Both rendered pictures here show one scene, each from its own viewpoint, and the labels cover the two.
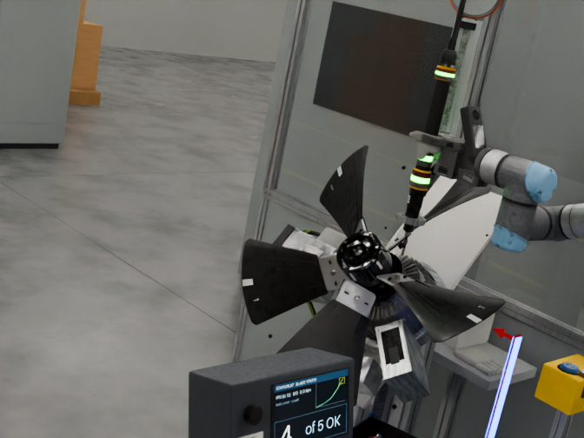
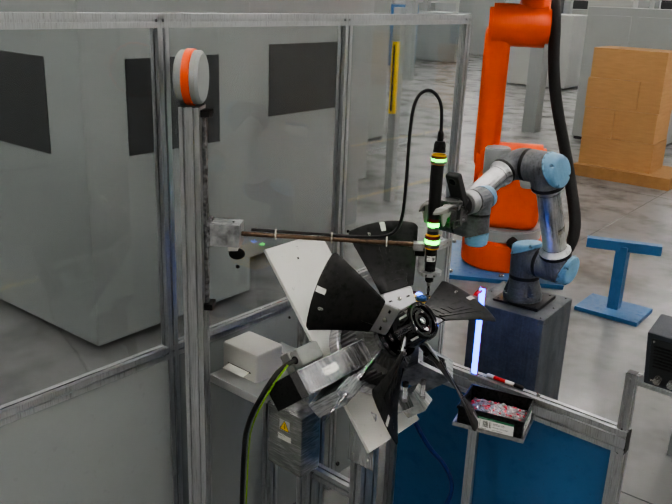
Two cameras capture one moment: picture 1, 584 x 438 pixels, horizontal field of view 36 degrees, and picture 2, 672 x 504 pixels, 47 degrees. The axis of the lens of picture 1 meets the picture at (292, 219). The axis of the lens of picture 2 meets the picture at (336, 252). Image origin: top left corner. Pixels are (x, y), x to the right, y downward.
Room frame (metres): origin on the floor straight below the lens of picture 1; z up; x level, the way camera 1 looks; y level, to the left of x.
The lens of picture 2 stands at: (2.54, 1.89, 2.13)
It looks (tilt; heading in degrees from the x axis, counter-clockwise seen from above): 19 degrees down; 264
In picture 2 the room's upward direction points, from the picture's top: 2 degrees clockwise
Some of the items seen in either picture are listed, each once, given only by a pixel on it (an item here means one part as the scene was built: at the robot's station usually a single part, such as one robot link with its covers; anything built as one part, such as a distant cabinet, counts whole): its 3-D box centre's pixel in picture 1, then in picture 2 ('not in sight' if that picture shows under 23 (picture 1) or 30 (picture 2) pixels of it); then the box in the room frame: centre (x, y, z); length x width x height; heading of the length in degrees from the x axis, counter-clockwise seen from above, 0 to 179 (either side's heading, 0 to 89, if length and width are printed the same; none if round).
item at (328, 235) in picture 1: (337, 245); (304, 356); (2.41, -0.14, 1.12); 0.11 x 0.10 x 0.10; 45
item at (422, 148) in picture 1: (422, 146); (443, 217); (2.01, -0.26, 1.51); 0.09 x 0.03 x 0.06; 55
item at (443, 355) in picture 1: (463, 352); (271, 371); (2.50, -0.59, 0.85); 0.36 x 0.24 x 0.03; 45
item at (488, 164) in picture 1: (496, 168); (466, 202); (1.90, -0.41, 1.52); 0.08 x 0.05 x 0.08; 135
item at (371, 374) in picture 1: (364, 374); (413, 400); (2.05, -0.25, 0.91); 0.12 x 0.08 x 0.12; 135
